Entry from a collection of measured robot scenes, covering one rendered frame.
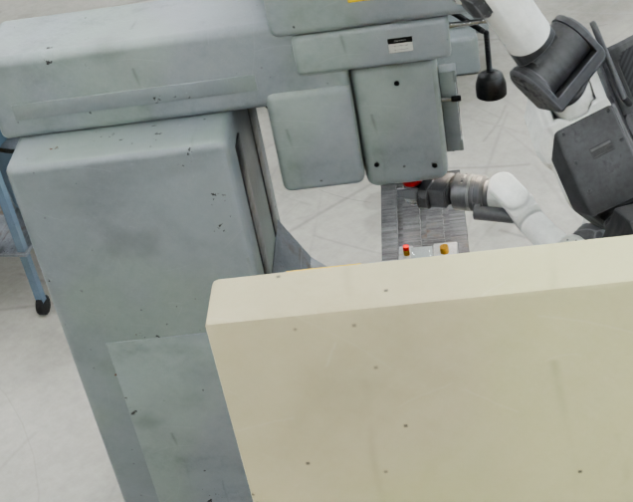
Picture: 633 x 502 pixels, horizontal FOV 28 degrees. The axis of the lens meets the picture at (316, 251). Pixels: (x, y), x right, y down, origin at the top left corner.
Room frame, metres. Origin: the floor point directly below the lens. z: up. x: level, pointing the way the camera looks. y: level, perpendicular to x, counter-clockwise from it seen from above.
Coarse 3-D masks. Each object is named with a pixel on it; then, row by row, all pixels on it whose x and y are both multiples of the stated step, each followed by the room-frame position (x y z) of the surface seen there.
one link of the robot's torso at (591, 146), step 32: (608, 64) 2.09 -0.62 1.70; (608, 96) 2.04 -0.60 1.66; (544, 128) 2.07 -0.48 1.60; (576, 128) 2.04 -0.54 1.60; (608, 128) 2.01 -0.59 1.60; (544, 160) 2.07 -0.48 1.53; (576, 160) 2.00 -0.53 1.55; (608, 160) 1.98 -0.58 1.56; (576, 192) 1.98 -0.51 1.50; (608, 192) 1.94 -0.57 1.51
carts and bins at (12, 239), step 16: (0, 144) 4.53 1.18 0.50; (16, 144) 4.50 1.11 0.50; (0, 160) 4.30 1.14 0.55; (0, 176) 4.02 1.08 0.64; (0, 192) 4.01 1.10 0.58; (0, 208) 4.36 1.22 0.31; (16, 208) 4.33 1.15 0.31; (0, 224) 4.24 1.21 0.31; (16, 224) 4.01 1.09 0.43; (0, 240) 4.12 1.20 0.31; (16, 240) 4.01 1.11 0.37; (0, 256) 4.03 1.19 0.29; (16, 256) 4.01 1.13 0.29; (32, 272) 4.00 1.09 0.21; (32, 288) 4.01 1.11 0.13; (48, 304) 4.04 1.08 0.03
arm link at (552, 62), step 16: (560, 32) 2.08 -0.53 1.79; (576, 32) 2.07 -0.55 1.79; (544, 48) 2.02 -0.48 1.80; (560, 48) 2.06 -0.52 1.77; (576, 48) 2.06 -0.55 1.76; (528, 64) 2.05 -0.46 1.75; (544, 64) 2.04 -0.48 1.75; (560, 64) 2.04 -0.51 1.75; (576, 64) 2.06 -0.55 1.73; (544, 80) 2.02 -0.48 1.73; (560, 80) 2.04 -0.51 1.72
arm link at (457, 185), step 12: (432, 180) 2.47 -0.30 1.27; (444, 180) 2.46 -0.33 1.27; (456, 180) 2.43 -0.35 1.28; (468, 180) 2.41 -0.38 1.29; (420, 192) 2.44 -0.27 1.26; (432, 192) 2.43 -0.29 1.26; (444, 192) 2.42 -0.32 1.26; (456, 192) 2.40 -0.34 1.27; (420, 204) 2.43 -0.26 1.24; (432, 204) 2.43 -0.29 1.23; (444, 204) 2.42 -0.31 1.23; (456, 204) 2.40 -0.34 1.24
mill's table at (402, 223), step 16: (384, 192) 2.98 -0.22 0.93; (384, 208) 2.90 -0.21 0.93; (400, 208) 2.91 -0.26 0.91; (416, 208) 2.87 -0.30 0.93; (432, 208) 2.86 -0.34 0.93; (448, 208) 2.84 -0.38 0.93; (384, 224) 2.83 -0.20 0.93; (400, 224) 2.83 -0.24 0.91; (416, 224) 2.80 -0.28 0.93; (432, 224) 2.78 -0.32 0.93; (448, 224) 2.79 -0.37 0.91; (464, 224) 2.75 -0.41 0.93; (384, 240) 2.75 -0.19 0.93; (400, 240) 2.76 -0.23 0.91; (416, 240) 2.72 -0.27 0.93; (432, 240) 2.71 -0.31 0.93; (448, 240) 2.71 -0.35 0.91; (464, 240) 2.68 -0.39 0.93; (384, 256) 2.68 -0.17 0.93
